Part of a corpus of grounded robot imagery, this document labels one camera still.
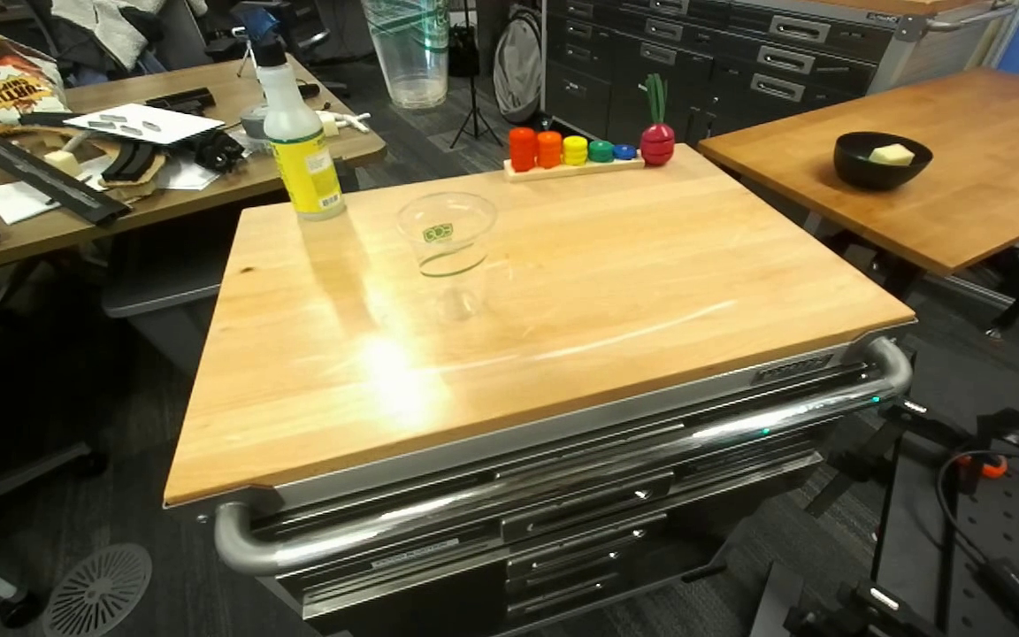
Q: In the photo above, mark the black camera stand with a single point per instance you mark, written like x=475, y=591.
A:
x=885, y=506

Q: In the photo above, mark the black flat wallet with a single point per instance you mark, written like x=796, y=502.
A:
x=182, y=100

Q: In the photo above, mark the chip snack bag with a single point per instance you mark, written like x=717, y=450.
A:
x=14, y=93

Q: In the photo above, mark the clear plastic cup green logo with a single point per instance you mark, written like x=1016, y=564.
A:
x=452, y=289
x=409, y=63

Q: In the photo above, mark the yellow liquid spray bottle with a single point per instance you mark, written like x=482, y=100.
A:
x=301, y=165

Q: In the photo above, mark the white cloth on chair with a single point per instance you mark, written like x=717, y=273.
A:
x=105, y=30

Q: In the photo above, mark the white printed paper sheet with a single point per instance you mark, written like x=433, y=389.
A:
x=140, y=121

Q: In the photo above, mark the black pouch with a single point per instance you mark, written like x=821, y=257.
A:
x=217, y=150

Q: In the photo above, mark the round grey floor grate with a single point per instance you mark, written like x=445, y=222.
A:
x=98, y=587

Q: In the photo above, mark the wooden side table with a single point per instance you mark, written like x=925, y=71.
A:
x=1005, y=178

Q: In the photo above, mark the thin black tripod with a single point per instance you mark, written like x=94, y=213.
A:
x=475, y=108

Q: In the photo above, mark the black drawer cabinet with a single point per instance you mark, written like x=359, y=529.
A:
x=723, y=71

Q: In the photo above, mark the round white fan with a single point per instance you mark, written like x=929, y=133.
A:
x=519, y=58

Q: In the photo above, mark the black bowl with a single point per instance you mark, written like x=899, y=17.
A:
x=874, y=178

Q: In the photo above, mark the long black flat bar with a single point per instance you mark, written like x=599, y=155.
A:
x=43, y=178

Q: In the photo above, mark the pale wooden toy base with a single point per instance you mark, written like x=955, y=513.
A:
x=569, y=170

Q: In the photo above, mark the red toy radish green leaves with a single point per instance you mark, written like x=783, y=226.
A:
x=656, y=147

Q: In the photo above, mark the white note paper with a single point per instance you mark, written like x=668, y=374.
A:
x=14, y=203

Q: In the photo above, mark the wooden office desk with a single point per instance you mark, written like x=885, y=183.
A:
x=356, y=140

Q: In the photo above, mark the grey office chair base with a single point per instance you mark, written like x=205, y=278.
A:
x=14, y=608

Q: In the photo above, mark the yellow butter piece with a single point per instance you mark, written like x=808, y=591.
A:
x=889, y=153

